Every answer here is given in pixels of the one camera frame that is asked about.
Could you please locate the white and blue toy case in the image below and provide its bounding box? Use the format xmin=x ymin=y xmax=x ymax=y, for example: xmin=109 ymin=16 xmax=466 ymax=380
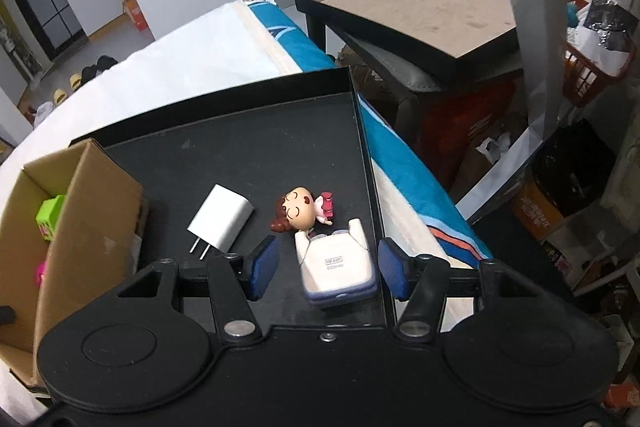
xmin=293 ymin=217 xmax=377 ymax=308

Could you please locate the orange printed cardboard box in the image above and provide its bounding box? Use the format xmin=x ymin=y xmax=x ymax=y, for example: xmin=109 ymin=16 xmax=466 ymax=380
xmin=511 ymin=178 xmax=569 ymax=241

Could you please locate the brown-haired doll figurine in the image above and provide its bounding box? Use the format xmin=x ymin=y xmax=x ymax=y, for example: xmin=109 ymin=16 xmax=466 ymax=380
xmin=271 ymin=185 xmax=335 ymax=236

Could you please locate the brown cardboard box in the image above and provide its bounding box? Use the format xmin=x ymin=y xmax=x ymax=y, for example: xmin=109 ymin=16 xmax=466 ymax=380
xmin=0 ymin=139 xmax=146 ymax=389

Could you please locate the red box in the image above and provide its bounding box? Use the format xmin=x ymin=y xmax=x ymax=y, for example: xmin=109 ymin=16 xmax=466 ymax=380
xmin=421 ymin=81 xmax=519 ymax=178

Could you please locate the black framed board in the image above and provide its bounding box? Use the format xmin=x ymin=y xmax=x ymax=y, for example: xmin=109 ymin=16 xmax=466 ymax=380
xmin=293 ymin=0 xmax=524 ymax=80

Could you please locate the white plastic bag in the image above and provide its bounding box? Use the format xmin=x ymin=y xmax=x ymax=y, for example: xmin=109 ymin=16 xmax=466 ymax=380
xmin=474 ymin=131 xmax=512 ymax=164

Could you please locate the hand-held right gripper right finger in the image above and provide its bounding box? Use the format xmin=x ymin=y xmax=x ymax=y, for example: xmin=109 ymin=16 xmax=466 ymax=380
xmin=377 ymin=237 xmax=544 ymax=346

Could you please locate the blue printed blanket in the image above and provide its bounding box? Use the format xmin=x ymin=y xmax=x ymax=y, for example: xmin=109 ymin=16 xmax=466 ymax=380
xmin=244 ymin=0 xmax=494 ymax=269

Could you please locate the green cube toy box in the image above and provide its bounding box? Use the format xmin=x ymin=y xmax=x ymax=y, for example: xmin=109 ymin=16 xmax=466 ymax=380
xmin=35 ymin=195 xmax=67 ymax=242

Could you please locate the white desk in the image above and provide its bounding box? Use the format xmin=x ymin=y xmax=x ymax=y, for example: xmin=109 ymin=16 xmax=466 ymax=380
xmin=470 ymin=0 xmax=640 ymax=134

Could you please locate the black tray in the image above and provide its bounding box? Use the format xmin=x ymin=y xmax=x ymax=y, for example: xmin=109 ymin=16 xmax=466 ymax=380
xmin=68 ymin=66 xmax=399 ymax=327

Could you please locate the black bag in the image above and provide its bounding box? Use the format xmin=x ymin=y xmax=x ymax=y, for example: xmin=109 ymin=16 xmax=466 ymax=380
xmin=531 ymin=118 xmax=617 ymax=219

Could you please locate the red plastic basket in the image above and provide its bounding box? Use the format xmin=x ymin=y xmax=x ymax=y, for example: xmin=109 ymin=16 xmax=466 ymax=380
xmin=562 ymin=0 xmax=637 ymax=108

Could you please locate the white charger plug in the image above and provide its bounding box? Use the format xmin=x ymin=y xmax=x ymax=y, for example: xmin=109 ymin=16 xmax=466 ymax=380
xmin=187 ymin=184 xmax=255 ymax=261

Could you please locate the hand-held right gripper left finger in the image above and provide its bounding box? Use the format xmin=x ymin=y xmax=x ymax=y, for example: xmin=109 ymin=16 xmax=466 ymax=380
xmin=114 ymin=236 xmax=282 ymax=344

